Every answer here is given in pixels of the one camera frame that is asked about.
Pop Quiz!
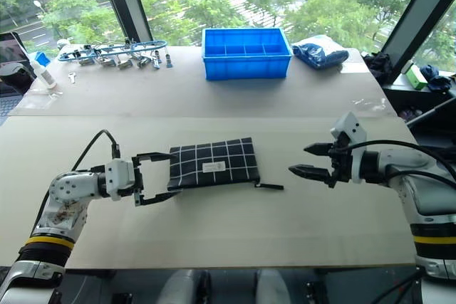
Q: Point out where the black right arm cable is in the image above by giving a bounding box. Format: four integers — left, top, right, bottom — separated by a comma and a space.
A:
334, 140, 456, 184

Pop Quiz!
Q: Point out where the blue plastic bag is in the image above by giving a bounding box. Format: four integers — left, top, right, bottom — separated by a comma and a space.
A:
291, 34, 350, 70

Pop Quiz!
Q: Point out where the green box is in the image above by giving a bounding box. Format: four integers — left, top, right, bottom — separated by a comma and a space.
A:
405, 66, 428, 91

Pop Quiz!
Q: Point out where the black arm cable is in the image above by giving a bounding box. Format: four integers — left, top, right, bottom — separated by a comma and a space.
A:
33, 129, 123, 227
334, 140, 456, 184

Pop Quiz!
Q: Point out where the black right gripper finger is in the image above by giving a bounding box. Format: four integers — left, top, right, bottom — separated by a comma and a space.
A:
288, 164, 332, 186
303, 142, 336, 157

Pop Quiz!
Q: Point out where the blue tray with tools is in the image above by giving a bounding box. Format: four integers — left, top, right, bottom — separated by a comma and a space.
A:
57, 39, 170, 63

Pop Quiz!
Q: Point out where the blue plastic divided bin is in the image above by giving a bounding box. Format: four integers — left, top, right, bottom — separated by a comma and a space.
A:
201, 27, 294, 82

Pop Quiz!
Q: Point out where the white plastic bottle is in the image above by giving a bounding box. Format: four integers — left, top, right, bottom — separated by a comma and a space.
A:
30, 58, 58, 89

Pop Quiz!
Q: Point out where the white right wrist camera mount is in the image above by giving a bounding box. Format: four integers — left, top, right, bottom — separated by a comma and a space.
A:
329, 111, 368, 184

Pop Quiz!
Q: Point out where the clear plastic wrapper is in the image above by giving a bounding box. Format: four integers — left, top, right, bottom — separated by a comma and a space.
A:
351, 98, 388, 118
24, 88, 65, 108

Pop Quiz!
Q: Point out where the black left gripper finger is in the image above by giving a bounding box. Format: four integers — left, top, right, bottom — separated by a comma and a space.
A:
140, 190, 184, 208
136, 152, 173, 169

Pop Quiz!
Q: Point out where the blue crumpled cloth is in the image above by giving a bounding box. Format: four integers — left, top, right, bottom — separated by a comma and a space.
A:
419, 65, 454, 94

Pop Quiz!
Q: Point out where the dark laptop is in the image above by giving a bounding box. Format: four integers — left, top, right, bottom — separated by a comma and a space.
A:
0, 31, 31, 122

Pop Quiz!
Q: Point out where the dark window frame pillar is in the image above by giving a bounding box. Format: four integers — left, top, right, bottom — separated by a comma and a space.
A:
95, 0, 154, 44
378, 0, 456, 83

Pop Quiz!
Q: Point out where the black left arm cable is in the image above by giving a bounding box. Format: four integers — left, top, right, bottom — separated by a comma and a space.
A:
33, 129, 123, 227

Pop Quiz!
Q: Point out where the black grid pencil pouch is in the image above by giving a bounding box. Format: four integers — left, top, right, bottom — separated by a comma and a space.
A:
166, 136, 285, 192

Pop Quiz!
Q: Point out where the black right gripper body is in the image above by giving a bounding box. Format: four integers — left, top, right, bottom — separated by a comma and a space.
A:
325, 132, 354, 189

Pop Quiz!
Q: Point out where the grey rounded shape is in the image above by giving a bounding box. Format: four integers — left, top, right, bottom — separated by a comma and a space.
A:
254, 268, 292, 304
159, 268, 212, 304

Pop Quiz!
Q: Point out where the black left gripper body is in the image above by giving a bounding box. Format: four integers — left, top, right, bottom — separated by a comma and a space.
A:
132, 156, 145, 208

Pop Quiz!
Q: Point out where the dark crumpled cloth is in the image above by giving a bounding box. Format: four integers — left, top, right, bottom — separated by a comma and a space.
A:
361, 52, 393, 85

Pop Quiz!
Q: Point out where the grey metal rod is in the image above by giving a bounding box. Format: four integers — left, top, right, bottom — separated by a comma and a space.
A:
405, 96, 456, 128

